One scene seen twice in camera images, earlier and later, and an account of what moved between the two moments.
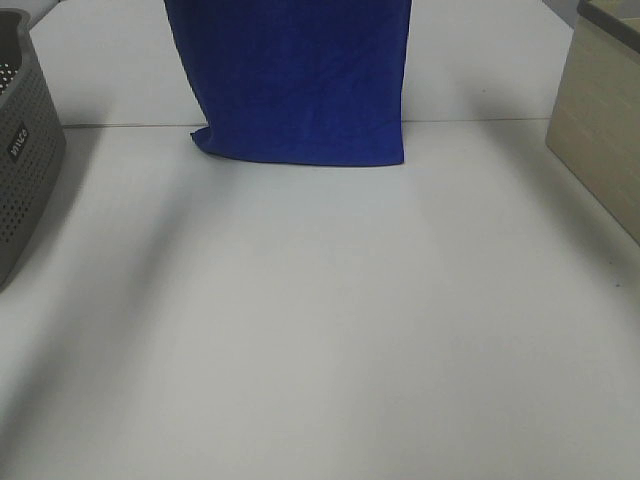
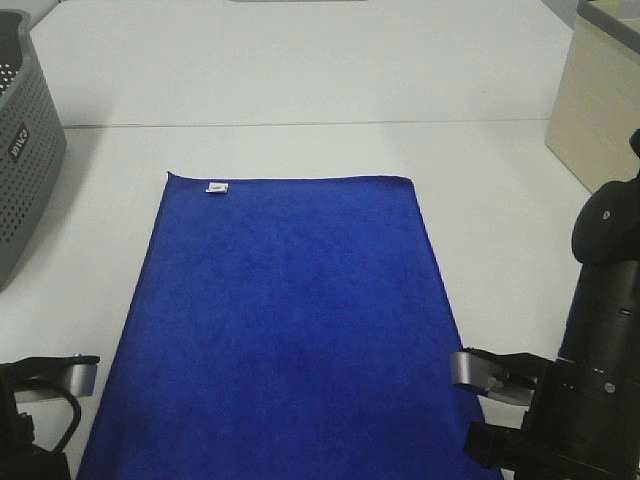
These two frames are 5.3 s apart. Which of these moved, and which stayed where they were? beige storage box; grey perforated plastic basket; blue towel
Moved: blue towel
Stayed: grey perforated plastic basket; beige storage box
